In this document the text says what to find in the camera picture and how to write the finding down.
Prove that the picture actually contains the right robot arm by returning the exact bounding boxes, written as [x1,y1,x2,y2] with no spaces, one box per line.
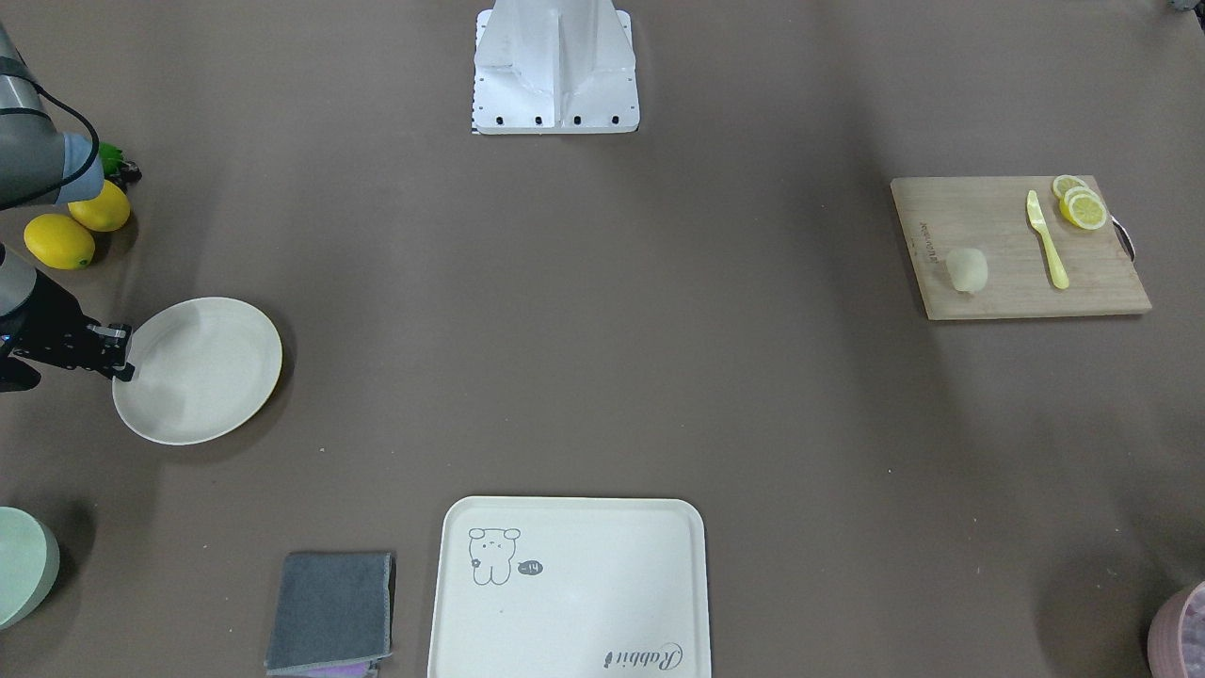
[1,30,142,393]

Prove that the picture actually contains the yellow plastic knife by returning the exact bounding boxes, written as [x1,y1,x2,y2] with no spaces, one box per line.
[1025,189,1070,289]

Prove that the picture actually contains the green bowl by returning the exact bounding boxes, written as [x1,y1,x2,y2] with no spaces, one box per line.
[1,507,60,627]

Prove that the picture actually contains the green lime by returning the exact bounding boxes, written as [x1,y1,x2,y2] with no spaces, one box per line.
[98,142,142,188]

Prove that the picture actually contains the pink bowl with ice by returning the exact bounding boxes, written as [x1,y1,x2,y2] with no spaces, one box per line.
[1148,582,1204,677]

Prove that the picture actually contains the yellow lemon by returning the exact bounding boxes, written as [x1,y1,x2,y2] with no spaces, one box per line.
[24,214,96,270]
[67,179,133,232]

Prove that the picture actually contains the lemon slices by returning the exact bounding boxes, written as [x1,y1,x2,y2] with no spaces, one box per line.
[1052,173,1111,231]

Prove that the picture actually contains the white camera pillar base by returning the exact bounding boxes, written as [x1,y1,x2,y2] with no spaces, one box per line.
[471,1,641,135]

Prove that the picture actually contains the cream round plate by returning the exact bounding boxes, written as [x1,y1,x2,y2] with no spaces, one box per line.
[112,297,283,446]

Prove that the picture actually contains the white steamed bun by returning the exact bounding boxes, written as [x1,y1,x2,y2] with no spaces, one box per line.
[945,248,989,295]

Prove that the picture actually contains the cream rectangular tray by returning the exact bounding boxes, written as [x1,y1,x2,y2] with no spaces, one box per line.
[427,496,712,677]

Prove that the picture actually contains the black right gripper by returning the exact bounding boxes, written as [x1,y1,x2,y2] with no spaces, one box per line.
[1,273,135,393]

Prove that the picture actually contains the grey folded cloth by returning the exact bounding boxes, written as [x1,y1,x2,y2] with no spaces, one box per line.
[265,552,394,677]

